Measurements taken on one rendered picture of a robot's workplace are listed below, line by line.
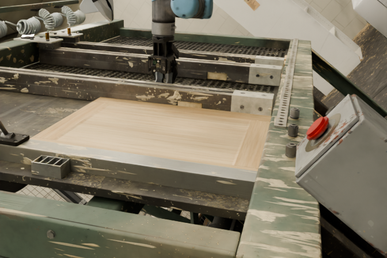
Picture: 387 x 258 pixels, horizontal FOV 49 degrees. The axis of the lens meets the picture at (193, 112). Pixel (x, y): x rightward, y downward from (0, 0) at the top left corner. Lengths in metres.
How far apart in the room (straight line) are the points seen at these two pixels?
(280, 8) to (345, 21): 1.63
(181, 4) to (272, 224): 0.70
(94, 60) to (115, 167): 1.06
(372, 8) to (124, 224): 0.51
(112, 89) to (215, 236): 0.86
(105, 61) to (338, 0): 4.90
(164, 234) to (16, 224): 0.25
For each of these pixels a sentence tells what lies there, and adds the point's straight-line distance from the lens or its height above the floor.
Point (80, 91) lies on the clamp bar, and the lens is 1.48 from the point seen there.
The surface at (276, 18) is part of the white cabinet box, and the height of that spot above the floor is 1.03.
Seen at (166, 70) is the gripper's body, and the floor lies 1.24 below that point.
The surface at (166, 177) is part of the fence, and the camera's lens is 0.89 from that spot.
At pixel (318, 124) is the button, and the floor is 0.95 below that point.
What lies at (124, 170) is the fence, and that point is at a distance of 0.92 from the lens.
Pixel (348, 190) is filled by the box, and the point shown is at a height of 0.87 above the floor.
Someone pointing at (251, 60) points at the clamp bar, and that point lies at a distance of 1.92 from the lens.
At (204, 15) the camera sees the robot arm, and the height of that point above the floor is 1.25.
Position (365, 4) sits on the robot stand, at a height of 0.98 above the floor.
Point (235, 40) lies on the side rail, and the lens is 2.69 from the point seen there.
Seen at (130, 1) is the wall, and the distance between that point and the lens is 7.16.
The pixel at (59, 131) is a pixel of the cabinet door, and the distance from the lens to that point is 1.17.
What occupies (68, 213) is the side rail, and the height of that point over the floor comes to 1.13.
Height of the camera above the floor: 1.08
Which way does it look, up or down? level
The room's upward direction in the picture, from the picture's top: 50 degrees counter-clockwise
